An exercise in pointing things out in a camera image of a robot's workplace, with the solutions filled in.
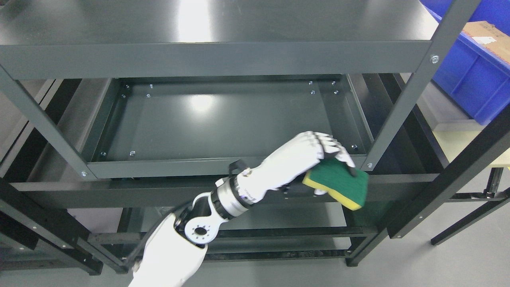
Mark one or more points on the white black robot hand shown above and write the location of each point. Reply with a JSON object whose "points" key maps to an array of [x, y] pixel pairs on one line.
{"points": [[290, 160]]}

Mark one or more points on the green yellow sponge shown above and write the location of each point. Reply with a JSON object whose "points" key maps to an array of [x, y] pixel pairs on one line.
{"points": [[347, 185]]}

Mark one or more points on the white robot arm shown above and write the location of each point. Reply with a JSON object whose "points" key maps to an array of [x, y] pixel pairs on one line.
{"points": [[176, 248]]}

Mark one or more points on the black metal shelf rack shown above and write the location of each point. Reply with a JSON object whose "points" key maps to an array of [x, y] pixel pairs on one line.
{"points": [[108, 106]]}

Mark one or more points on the blue plastic bin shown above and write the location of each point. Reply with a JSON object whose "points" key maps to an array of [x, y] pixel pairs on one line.
{"points": [[476, 79]]}

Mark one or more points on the cardboard box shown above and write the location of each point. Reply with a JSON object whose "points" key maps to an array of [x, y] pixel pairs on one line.
{"points": [[489, 37]]}

